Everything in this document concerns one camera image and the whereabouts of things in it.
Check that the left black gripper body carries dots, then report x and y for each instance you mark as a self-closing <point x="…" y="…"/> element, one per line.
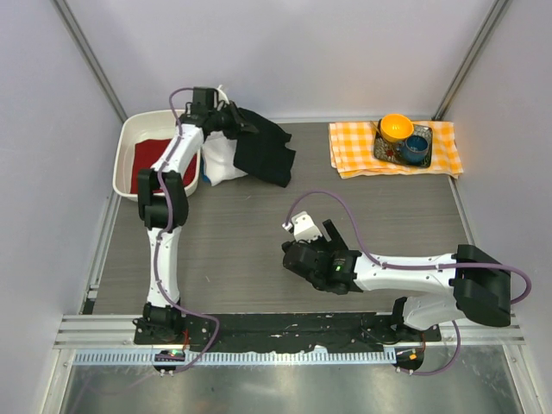
<point x="223" y="120"/>

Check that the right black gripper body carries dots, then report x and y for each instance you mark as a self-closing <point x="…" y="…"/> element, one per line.
<point x="316" y="246"/>

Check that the white t shirt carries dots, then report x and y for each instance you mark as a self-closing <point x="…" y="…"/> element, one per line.
<point x="218" y="154"/>

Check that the black t shirt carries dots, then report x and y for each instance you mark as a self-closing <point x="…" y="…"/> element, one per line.
<point x="264" y="155"/>

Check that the white plastic tub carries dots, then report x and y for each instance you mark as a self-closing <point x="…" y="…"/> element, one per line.
<point x="129" y="138"/>

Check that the blue t shirt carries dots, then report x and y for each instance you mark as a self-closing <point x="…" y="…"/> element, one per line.
<point x="204" y="175"/>

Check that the orange checkered cloth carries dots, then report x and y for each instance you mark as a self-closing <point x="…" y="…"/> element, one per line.
<point x="351" y="151"/>

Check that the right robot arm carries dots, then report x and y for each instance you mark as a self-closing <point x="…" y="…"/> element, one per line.
<point x="465" y="284"/>

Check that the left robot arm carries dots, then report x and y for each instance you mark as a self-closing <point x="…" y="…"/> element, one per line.
<point x="163" y="204"/>

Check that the red t shirt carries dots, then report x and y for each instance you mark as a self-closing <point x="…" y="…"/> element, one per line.
<point x="149" y="151"/>

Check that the dark patterned tray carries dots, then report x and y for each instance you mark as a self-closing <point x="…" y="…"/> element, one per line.
<point x="393" y="153"/>

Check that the blue mug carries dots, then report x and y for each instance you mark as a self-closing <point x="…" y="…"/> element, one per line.
<point x="413" y="149"/>

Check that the orange bowl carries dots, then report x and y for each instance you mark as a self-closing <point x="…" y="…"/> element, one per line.
<point x="395" y="127"/>

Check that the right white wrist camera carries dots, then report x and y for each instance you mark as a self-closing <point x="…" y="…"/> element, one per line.
<point x="303" y="228"/>

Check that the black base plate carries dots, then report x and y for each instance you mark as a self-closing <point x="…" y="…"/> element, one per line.
<point x="283" y="333"/>

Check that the slotted cable duct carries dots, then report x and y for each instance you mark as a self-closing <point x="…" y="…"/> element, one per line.
<point x="173" y="357"/>

